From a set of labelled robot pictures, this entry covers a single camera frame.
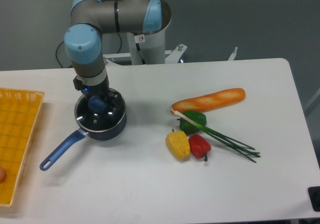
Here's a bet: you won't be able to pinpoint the red bell pepper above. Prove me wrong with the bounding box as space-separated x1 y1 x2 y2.
188 134 212 162

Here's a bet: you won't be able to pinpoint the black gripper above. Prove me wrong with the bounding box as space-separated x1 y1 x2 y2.
73 76 120 111

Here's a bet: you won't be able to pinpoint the yellow bell pepper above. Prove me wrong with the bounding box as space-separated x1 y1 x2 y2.
165 129 191 161

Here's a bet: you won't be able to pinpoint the glass lid blue knob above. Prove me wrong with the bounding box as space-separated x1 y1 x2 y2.
74 92 126 132

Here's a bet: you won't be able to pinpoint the green spring onion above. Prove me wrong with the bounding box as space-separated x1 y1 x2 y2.
173 110 261 163

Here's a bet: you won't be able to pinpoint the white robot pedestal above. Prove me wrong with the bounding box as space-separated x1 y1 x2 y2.
103 0 188 66

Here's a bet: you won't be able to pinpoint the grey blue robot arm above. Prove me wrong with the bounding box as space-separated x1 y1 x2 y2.
64 0 163 106

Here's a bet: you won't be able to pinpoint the green bell pepper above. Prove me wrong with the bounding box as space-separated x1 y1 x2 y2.
176 110 208 135

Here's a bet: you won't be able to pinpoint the black corner device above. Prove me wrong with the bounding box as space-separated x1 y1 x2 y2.
307 186 320 212

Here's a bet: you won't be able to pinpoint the orange baguette bread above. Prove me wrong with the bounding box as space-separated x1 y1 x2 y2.
169 88 246 114

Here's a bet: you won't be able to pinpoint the yellow woven basket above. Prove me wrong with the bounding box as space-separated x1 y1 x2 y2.
0 88 45 207

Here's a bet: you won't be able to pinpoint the pink object in basket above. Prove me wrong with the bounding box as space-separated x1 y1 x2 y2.
0 166 6 182

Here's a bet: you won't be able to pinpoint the dark blue saucepan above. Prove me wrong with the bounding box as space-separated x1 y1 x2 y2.
39 88 127 171

